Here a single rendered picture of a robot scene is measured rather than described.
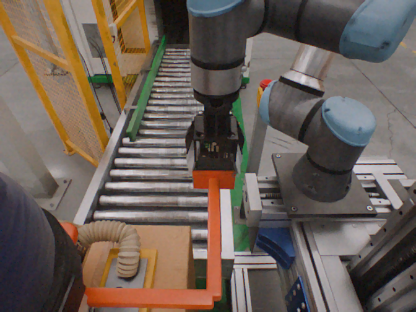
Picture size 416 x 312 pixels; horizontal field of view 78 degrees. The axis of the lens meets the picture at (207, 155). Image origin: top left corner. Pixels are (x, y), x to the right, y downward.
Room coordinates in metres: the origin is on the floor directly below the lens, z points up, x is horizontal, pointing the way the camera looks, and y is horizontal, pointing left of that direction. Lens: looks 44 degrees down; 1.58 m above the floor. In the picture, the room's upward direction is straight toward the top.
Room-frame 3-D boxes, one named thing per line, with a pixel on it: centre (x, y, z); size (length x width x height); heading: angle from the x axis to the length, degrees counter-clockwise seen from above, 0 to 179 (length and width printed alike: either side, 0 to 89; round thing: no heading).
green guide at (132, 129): (1.97, 0.50, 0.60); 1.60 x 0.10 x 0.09; 179
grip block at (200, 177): (0.37, -0.01, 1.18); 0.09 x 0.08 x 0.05; 89
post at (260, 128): (1.02, -0.26, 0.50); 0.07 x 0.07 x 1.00; 89
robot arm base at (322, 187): (0.46, -0.31, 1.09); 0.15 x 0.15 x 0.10
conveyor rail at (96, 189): (1.62, 0.56, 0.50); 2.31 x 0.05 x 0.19; 179
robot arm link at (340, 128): (0.47, -0.31, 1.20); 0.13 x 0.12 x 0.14; 45
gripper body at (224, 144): (0.34, -0.01, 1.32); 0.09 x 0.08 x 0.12; 179
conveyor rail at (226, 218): (1.61, -0.09, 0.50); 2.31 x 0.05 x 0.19; 179
